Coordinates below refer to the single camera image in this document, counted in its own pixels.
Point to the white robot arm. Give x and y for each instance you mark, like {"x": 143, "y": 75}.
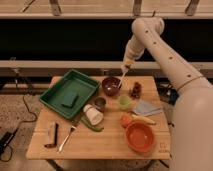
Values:
{"x": 192, "y": 134}

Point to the orange bowl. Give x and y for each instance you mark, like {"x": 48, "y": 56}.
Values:
{"x": 139, "y": 137}

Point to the small metal cup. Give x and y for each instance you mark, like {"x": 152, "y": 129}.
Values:
{"x": 100, "y": 103}

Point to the light blue cloth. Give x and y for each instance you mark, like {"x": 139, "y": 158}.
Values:
{"x": 146, "y": 108}

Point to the yellow banana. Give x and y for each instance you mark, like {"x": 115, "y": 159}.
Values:
{"x": 145, "y": 119}

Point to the green sponge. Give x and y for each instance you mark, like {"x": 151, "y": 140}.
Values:
{"x": 69, "y": 99}

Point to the green pea pod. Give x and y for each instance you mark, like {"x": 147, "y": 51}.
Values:
{"x": 87, "y": 123}

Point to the white cup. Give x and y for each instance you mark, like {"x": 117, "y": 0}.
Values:
{"x": 94, "y": 115}

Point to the orange fruit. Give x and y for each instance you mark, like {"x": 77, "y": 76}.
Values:
{"x": 126, "y": 120}

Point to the brown grape bunch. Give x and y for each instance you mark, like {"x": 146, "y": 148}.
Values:
{"x": 135, "y": 93}

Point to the green plastic tray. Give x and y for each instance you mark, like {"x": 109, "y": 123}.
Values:
{"x": 72, "y": 81}

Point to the light green cup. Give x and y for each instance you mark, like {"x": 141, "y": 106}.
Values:
{"x": 124, "y": 102}

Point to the black adapter on floor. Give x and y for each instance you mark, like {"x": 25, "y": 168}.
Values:
{"x": 4, "y": 141}

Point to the blue power box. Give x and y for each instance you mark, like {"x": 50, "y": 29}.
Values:
{"x": 173, "y": 97}

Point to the white dish brush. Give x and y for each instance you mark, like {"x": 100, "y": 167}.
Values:
{"x": 121, "y": 80}

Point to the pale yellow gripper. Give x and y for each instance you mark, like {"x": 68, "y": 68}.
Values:
{"x": 126, "y": 65}

